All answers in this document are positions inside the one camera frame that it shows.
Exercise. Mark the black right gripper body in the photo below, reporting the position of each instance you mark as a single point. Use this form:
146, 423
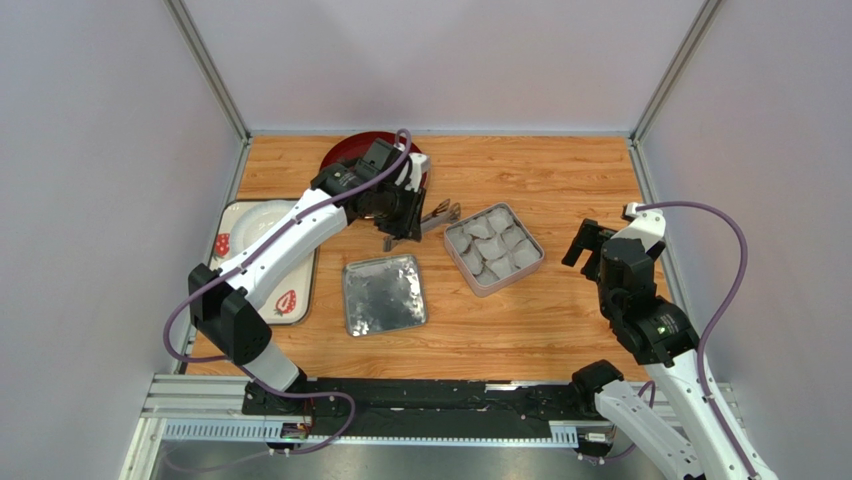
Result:
592, 247

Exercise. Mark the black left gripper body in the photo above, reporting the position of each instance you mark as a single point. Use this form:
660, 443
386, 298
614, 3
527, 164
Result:
396, 210

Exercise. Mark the metal serving tongs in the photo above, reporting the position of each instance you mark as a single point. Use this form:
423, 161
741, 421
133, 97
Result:
446, 213

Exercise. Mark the silver square tin lid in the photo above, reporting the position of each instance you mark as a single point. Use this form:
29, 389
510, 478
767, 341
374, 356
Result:
383, 295

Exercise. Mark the pink square chocolate tin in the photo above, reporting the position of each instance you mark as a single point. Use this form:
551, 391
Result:
493, 249

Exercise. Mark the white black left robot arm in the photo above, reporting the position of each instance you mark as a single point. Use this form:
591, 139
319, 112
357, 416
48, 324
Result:
223, 303

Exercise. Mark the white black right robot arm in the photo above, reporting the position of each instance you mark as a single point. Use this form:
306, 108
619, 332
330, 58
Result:
661, 338

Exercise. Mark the dark red round tray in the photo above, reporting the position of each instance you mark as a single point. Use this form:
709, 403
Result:
346, 150

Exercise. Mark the strawberry pattern rectangular tray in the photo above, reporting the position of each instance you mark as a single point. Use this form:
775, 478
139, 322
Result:
290, 300

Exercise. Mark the white scalloped plate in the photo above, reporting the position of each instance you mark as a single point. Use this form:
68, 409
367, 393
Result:
244, 222

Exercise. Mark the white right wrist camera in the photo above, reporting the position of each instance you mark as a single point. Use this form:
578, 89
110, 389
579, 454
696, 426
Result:
647, 226

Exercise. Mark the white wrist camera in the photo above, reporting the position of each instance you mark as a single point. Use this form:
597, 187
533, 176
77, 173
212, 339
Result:
647, 226
414, 173

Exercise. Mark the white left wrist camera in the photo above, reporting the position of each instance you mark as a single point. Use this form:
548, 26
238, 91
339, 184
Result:
414, 173

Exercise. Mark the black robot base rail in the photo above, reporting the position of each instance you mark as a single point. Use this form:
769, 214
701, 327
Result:
426, 409

